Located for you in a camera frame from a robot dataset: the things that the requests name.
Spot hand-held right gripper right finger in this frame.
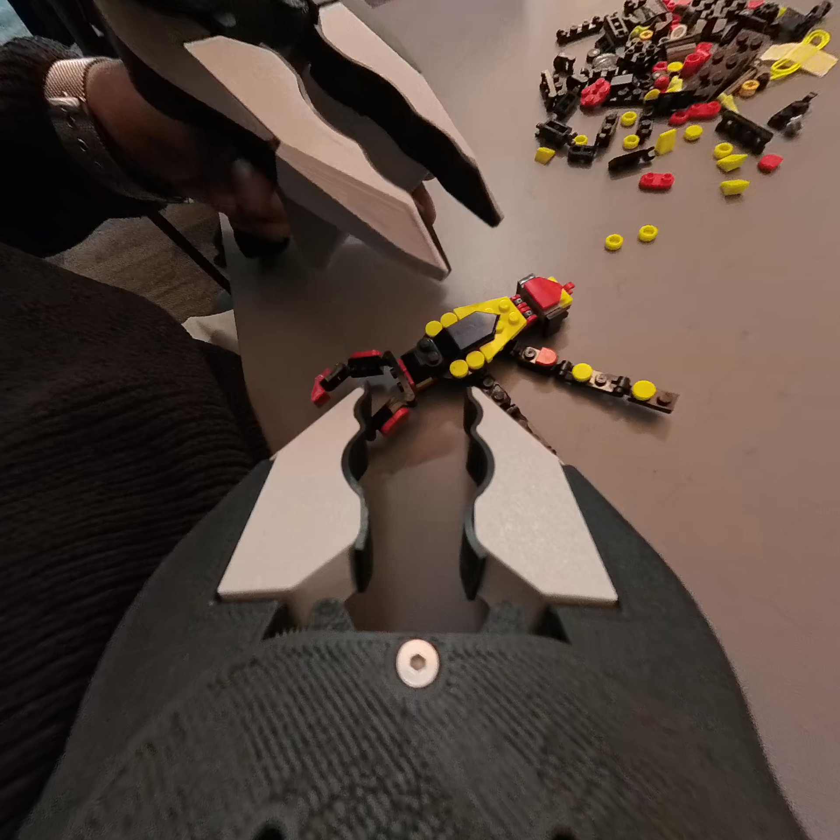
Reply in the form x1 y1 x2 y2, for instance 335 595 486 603
461 387 620 632

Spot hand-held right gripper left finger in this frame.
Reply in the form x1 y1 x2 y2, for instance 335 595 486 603
217 386 374 626

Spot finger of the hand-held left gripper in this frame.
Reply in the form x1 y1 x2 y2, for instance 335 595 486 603
305 0 505 229
184 34 452 282

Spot black yellow red lego model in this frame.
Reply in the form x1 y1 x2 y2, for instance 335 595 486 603
310 274 680 457

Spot pile of lego pieces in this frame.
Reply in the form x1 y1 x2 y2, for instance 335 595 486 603
533 0 840 253

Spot person's left forearm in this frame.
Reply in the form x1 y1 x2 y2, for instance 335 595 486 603
0 36 89 257

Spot person's left hand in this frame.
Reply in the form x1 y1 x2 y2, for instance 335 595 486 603
85 59 439 258

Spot silver wrist watch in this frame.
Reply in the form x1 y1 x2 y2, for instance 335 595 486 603
45 58 142 198

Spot beige trousers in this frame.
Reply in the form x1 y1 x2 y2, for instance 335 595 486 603
182 314 238 352

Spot black knitted sweater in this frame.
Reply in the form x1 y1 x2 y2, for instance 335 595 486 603
0 243 271 840

